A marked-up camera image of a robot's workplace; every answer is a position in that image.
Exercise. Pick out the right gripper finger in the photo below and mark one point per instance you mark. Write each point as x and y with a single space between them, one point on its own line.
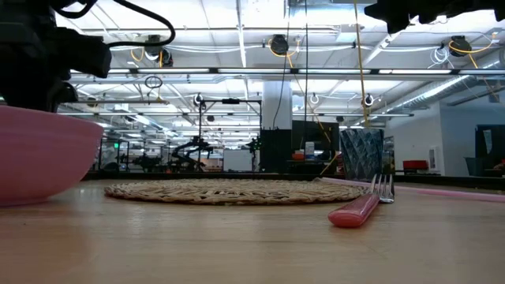
394 16
432 8

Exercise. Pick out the pink plastic bowl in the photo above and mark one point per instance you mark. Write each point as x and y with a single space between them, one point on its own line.
39 158

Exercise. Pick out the black background robot arm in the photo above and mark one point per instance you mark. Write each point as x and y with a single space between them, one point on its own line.
193 148

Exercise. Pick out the grey faceted tumbler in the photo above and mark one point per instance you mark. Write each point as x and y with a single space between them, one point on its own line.
361 154

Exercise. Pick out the black screen panel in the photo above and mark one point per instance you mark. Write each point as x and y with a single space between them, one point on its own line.
315 134

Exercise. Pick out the white building column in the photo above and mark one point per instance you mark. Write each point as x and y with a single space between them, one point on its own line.
276 106

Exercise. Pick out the red box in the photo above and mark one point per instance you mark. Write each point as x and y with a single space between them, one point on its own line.
415 165

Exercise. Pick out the long ceiling light strip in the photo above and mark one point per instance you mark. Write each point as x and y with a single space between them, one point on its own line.
252 71

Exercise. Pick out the orange bin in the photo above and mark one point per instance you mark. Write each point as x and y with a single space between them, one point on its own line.
298 156

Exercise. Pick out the black cabinet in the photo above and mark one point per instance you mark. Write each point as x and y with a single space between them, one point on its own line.
276 152

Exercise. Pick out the whiteboard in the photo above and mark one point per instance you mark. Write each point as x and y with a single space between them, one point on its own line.
238 160

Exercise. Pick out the round woven straw placemat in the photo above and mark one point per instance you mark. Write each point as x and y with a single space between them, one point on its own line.
236 191

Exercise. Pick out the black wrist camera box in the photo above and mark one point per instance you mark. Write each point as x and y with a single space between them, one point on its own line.
87 55

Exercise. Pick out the silver ventilation duct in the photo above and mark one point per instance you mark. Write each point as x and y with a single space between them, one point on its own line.
434 91

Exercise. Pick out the black table frame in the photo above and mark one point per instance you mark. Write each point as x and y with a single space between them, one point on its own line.
453 180

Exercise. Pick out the black metal rig frame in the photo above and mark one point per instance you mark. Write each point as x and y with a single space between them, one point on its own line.
230 101

